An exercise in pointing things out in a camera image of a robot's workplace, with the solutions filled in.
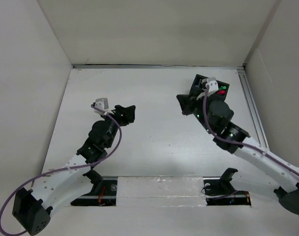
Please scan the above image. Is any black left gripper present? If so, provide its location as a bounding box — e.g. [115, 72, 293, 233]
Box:
[100, 105, 134, 148]

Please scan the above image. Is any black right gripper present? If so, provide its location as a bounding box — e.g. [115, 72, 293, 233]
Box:
[178, 88, 215, 134]

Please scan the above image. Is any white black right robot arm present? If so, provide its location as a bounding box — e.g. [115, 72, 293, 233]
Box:
[176, 89, 299, 215]

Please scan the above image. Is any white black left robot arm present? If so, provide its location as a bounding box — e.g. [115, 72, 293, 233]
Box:
[12, 103, 136, 236]

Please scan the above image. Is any black slotted pen organizer box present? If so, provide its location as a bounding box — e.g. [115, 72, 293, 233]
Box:
[191, 74, 230, 99]

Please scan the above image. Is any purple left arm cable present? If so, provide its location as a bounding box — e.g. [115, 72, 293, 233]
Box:
[0, 105, 122, 234]

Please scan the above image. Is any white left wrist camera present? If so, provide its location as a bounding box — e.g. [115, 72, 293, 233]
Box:
[91, 98, 109, 115]

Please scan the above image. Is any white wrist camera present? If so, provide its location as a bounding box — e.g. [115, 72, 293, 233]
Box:
[204, 77, 219, 96]
[91, 98, 109, 115]

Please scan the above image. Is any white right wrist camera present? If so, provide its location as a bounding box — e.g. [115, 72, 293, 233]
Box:
[204, 77, 219, 96]

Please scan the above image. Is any aluminium rail back edge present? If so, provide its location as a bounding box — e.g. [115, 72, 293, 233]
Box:
[73, 64, 244, 70]

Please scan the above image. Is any aluminium rail right side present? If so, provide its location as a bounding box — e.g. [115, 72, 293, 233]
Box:
[237, 68, 269, 150]

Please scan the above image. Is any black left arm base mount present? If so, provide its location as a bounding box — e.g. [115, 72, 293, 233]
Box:
[70, 177, 118, 207]

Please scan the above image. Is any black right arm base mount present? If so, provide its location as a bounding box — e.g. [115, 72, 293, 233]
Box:
[201, 168, 251, 206]

